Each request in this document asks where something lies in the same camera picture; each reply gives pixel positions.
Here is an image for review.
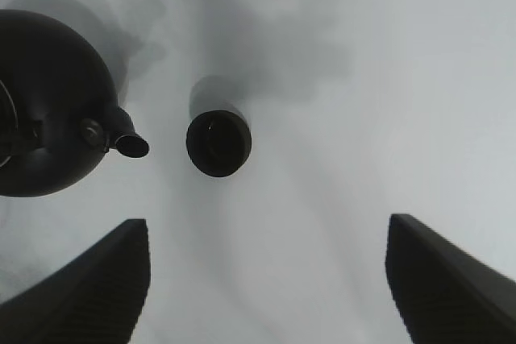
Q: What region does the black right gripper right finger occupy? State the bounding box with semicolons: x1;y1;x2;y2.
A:
385;214;515;343

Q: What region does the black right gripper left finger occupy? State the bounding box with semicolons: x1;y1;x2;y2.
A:
1;219;151;343

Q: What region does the black cast iron teapot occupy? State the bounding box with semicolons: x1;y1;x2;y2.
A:
1;10;150;197

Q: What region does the small black teacup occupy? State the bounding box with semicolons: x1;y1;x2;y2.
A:
185;110;252;178

